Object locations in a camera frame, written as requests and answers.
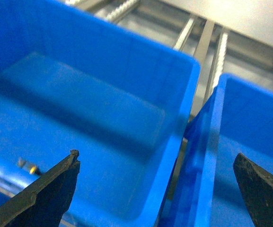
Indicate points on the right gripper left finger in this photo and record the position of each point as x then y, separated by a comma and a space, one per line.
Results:
44, 202

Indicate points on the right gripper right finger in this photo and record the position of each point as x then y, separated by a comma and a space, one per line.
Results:
256, 187

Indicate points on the yellow mushroom push button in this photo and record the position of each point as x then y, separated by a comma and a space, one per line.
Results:
30, 167

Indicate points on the right blue storage bin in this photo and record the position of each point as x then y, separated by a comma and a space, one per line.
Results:
237, 118

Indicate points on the blue storage bin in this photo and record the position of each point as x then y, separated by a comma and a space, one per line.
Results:
69, 80
237, 118

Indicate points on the left blue storage bin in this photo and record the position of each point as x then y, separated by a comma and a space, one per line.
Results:
69, 80

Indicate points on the metal shelf rack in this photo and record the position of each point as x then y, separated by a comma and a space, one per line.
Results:
217, 48

